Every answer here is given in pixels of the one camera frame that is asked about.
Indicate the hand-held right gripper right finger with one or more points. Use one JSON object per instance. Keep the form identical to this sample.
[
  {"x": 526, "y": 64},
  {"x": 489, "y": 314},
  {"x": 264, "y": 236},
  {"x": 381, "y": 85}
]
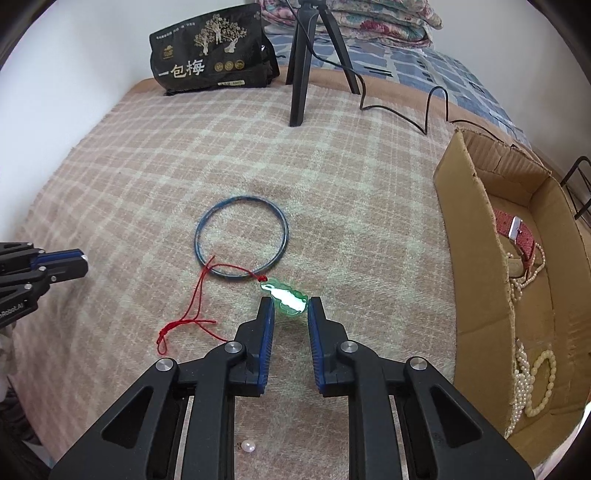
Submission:
[{"x": 316, "y": 350}]

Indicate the small pearl earring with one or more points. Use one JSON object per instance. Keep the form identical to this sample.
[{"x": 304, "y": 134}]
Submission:
[{"x": 249, "y": 446}]

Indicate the cardboard box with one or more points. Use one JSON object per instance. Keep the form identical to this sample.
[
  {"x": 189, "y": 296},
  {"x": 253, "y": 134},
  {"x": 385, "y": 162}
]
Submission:
[{"x": 466, "y": 230}]

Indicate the blue bangle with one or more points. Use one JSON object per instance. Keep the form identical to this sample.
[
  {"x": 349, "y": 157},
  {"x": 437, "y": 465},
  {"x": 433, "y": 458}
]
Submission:
[{"x": 196, "y": 235}]

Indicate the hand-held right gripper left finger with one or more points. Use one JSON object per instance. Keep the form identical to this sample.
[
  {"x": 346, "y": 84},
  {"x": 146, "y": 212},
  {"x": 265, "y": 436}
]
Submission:
[{"x": 265, "y": 350}]

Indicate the stack of folded floral quilts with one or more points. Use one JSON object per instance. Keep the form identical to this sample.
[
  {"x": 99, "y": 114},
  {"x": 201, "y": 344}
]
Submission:
[{"x": 392, "y": 18}]

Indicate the black metal clothes rack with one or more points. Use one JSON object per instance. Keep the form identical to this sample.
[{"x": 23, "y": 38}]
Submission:
[{"x": 577, "y": 168}]

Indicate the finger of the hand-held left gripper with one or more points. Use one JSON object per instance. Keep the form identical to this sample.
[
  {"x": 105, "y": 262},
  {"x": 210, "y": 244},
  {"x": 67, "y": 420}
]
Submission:
[
  {"x": 69, "y": 271},
  {"x": 60, "y": 256}
]

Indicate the black printed bag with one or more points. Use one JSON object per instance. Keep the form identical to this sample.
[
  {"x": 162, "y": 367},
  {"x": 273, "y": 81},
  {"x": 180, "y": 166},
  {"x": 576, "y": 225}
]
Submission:
[{"x": 207, "y": 55}]

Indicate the blue patterned bedsheet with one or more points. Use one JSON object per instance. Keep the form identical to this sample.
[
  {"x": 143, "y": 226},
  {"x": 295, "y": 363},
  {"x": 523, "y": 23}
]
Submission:
[{"x": 415, "y": 64}]

